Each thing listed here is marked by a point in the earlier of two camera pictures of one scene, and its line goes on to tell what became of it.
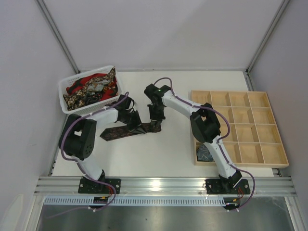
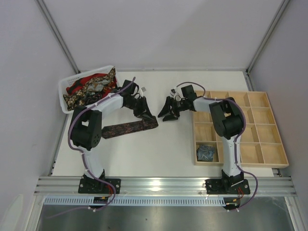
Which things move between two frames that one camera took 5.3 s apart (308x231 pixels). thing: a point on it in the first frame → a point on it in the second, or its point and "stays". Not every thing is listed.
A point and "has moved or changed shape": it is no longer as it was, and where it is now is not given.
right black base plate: x=217 y=186 stays
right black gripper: x=156 y=116 → x=173 y=106
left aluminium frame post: x=58 y=35 stays
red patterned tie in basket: x=78 y=84 stays
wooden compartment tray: x=254 y=141 stays
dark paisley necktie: x=110 y=134 has moved or changed shape
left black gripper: x=134 y=121 → x=140 y=106
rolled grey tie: x=203 y=154 stays
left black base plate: x=87 y=186 stays
